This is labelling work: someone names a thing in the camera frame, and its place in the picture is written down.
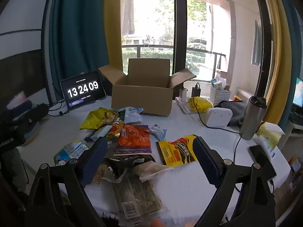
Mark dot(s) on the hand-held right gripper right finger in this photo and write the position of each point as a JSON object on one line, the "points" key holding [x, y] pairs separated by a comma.
{"points": [[208, 163]]}

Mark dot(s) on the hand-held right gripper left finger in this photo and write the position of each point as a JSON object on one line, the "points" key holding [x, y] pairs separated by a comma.
{"points": [[94, 160]]}

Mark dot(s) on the clear whole wheat bread packet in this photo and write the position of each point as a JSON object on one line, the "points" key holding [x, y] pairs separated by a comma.
{"points": [[137, 196]]}

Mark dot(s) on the light blue snack packet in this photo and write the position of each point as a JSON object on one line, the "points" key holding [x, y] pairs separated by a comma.
{"points": [[131, 114]]}

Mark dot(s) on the brown cardboard box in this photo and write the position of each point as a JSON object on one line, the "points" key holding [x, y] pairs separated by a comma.
{"points": [[142, 99]]}

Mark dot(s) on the person's right hand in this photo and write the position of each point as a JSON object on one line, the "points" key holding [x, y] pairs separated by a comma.
{"points": [[158, 223]]}

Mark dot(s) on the orange beige snack packet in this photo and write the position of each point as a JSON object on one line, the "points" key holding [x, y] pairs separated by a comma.
{"points": [[101, 175]]}

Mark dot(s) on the blue white cartoon snack packet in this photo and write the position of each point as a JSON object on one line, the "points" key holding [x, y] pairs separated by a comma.
{"points": [[71, 150]]}

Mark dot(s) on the dark crumpled snack packet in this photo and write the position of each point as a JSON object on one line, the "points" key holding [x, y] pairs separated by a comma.
{"points": [[123, 164]]}

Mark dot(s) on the pale blue bar packet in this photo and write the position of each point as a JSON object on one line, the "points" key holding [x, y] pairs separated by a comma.
{"points": [[101, 132]]}

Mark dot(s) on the black pouch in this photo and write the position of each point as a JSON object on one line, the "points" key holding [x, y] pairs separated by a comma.
{"points": [[35, 112]]}

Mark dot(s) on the yellow black snack packet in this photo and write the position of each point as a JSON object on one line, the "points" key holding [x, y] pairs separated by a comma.
{"points": [[175, 153]]}

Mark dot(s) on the yellow red snack packet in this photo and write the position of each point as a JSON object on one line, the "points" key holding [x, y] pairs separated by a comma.
{"points": [[116, 128]]}

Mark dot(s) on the purple snack packet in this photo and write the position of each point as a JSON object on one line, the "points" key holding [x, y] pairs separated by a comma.
{"points": [[132, 150]]}

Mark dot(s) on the yellow green chip bag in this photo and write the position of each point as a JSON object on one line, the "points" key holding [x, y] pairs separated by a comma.
{"points": [[99, 118]]}

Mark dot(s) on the white plastic device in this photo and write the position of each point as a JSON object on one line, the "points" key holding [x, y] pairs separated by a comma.
{"points": [[217, 117]]}

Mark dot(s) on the black phone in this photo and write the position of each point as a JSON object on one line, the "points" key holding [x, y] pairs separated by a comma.
{"points": [[262, 160]]}

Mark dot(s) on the beige snack wrapper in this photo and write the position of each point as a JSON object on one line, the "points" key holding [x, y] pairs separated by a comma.
{"points": [[151, 170]]}

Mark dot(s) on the yellow plastic bag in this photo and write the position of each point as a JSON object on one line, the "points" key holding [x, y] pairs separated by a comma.
{"points": [[201, 105]]}

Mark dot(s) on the small blue white packet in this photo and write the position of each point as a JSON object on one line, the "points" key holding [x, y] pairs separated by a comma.
{"points": [[158, 131]]}

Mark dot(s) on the grey cloth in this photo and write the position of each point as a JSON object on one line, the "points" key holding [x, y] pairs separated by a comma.
{"points": [[236, 111]]}

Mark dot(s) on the white blue tube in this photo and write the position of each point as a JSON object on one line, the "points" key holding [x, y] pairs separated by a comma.
{"points": [[265, 145]]}

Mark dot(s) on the stainless steel bottle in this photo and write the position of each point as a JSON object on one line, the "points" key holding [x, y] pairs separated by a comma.
{"points": [[251, 118]]}

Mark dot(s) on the white power strip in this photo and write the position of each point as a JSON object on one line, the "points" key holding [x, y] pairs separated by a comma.
{"points": [[183, 106]]}

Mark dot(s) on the white woven basket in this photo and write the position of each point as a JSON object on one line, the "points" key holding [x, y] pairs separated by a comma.
{"points": [[220, 97]]}

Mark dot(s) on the yellow white tissue pack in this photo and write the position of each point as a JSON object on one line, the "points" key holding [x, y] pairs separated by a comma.
{"points": [[269, 132]]}

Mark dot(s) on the black tablet with clock display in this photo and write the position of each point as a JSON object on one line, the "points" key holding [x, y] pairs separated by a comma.
{"points": [[82, 89]]}

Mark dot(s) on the black power bank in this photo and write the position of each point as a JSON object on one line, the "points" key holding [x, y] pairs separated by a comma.
{"points": [[196, 91]]}

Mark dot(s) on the white charger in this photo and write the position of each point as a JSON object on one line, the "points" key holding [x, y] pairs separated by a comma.
{"points": [[182, 94]]}

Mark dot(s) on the green yellow carton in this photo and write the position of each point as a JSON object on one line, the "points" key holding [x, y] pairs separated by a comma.
{"points": [[217, 85]]}

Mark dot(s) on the teal curtain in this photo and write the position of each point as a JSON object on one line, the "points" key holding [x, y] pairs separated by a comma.
{"points": [[75, 40]]}

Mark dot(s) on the computer monitor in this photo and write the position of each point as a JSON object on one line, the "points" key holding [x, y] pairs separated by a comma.
{"points": [[298, 92]]}

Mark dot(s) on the yellow curtain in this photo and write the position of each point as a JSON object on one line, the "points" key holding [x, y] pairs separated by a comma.
{"points": [[112, 28], [281, 63]]}

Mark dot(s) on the hanging grey towel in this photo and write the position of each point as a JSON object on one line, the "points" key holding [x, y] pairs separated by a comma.
{"points": [[255, 45]]}

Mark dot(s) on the black balcony railing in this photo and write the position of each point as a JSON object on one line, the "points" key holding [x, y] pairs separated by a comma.
{"points": [[153, 47]]}

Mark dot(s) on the hanging white shirt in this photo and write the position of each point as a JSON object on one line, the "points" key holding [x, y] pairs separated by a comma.
{"points": [[127, 11]]}

